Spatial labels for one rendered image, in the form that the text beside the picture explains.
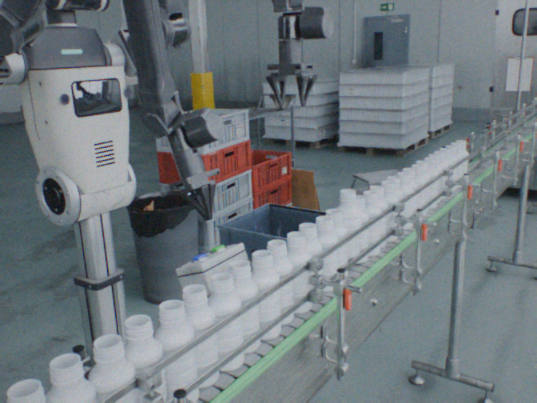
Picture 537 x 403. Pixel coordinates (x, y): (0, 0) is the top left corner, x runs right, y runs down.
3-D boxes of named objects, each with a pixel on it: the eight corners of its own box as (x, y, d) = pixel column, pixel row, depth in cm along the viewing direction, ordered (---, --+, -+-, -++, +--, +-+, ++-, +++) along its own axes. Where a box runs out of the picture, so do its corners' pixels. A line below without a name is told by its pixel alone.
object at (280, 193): (256, 221, 420) (254, 194, 414) (214, 214, 441) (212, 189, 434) (293, 201, 469) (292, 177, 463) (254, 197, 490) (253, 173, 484)
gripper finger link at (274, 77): (281, 104, 134) (280, 65, 132) (305, 105, 131) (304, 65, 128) (266, 106, 129) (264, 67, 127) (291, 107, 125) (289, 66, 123)
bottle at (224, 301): (240, 352, 96) (235, 267, 92) (248, 369, 91) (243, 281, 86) (207, 357, 95) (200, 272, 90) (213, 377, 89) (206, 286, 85)
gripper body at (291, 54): (280, 70, 132) (280, 39, 130) (316, 70, 126) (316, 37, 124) (265, 72, 127) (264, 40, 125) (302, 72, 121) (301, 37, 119)
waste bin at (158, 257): (172, 316, 321) (162, 214, 303) (121, 298, 346) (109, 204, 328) (220, 287, 357) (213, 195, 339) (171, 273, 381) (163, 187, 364)
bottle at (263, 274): (247, 328, 105) (243, 249, 100) (277, 324, 106) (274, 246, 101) (252, 344, 99) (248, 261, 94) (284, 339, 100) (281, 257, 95)
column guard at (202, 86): (205, 127, 1105) (202, 73, 1075) (192, 126, 1127) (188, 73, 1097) (218, 125, 1136) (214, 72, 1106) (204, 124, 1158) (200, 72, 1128)
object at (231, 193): (209, 221, 353) (207, 188, 347) (160, 214, 371) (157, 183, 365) (253, 197, 405) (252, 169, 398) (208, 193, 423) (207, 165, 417)
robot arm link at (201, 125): (160, 97, 114) (140, 117, 107) (200, 77, 107) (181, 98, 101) (192, 141, 119) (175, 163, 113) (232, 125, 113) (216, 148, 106)
